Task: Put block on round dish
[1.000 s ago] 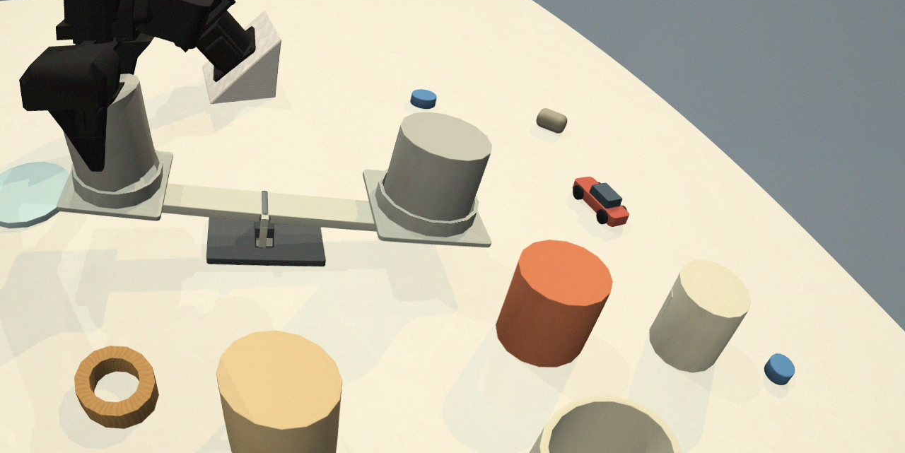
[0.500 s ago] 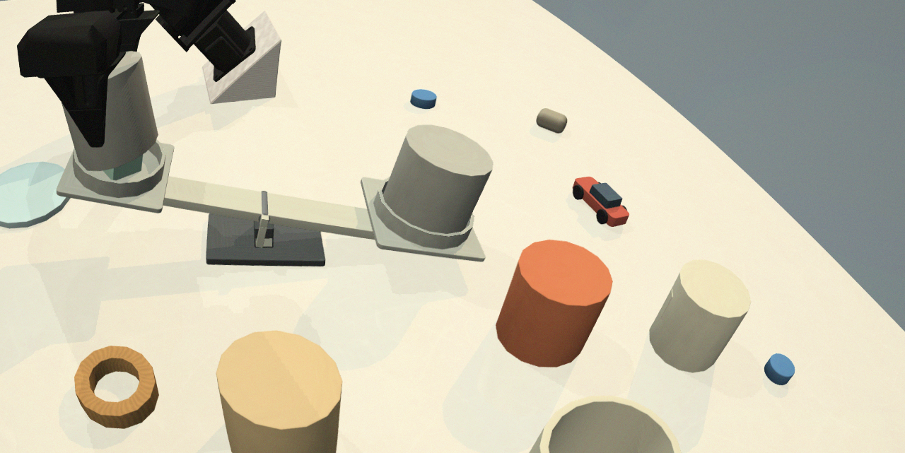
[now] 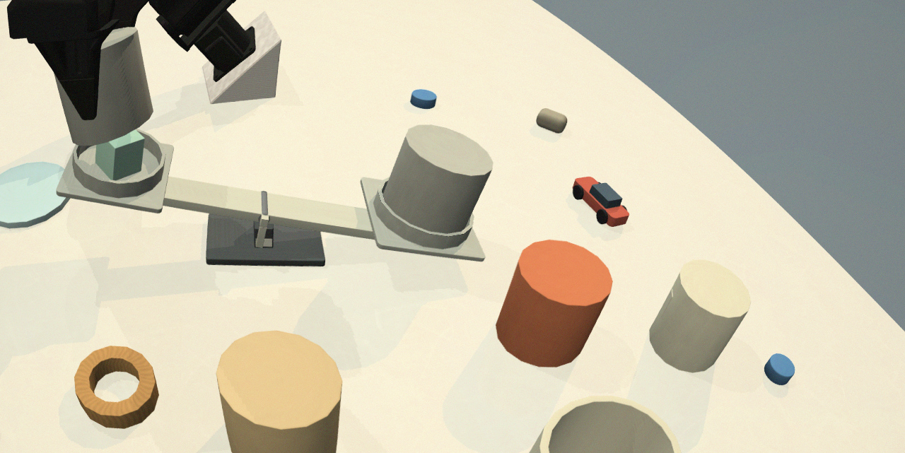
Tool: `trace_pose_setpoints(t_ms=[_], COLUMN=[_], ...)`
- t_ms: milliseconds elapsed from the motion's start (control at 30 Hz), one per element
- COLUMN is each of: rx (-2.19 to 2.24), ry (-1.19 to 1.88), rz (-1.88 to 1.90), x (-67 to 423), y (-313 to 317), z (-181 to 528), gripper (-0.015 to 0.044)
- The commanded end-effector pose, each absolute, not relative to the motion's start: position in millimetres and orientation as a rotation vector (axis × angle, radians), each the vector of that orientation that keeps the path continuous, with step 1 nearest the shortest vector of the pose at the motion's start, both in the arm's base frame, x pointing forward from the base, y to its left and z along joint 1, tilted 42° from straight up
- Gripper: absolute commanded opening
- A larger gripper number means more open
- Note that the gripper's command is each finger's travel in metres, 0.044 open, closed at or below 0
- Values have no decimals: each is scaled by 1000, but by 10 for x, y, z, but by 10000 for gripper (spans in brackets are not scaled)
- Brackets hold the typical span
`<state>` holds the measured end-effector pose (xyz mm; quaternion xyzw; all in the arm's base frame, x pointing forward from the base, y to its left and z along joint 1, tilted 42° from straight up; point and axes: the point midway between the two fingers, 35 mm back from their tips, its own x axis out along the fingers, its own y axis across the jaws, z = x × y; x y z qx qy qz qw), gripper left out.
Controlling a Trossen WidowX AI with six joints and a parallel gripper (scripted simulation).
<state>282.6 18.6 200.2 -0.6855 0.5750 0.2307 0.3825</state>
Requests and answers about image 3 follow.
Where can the red toy car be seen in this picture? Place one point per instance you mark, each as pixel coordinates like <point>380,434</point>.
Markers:
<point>602,199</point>

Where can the blue short cylinder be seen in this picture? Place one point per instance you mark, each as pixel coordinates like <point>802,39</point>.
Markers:
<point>779,369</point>
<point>424,99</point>

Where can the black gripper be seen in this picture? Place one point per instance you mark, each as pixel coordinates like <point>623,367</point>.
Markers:
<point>69,35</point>

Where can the grey balance beam with two pans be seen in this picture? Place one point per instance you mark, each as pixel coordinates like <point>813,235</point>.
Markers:
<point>252,228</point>

